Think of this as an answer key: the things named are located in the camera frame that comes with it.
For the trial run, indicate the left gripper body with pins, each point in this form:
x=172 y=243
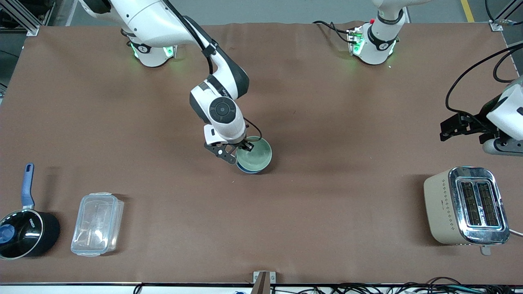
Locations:
x=483 y=118

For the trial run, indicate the green bowl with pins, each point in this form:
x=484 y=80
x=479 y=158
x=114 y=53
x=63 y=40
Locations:
x=255 y=157

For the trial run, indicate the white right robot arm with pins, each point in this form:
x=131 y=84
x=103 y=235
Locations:
x=143 y=16

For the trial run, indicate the blue bowl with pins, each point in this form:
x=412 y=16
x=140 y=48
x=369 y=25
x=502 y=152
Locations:
x=251 y=170

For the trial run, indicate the beige chrome toaster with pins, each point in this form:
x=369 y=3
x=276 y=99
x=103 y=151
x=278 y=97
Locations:
x=461 y=208

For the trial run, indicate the brown table mat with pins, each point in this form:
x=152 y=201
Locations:
x=327 y=196

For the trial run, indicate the clear plastic food container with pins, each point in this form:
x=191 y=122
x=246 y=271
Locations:
x=97 y=223

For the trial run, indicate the glass saucepan lid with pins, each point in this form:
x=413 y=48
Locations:
x=20 y=232

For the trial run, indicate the metal corner bracket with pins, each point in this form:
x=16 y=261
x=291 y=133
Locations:
x=500 y=20

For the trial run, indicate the metal bracket at table edge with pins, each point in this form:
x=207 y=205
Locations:
x=264 y=281

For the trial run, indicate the aluminium frame profile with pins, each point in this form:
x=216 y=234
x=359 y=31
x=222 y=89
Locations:
x=24 y=16

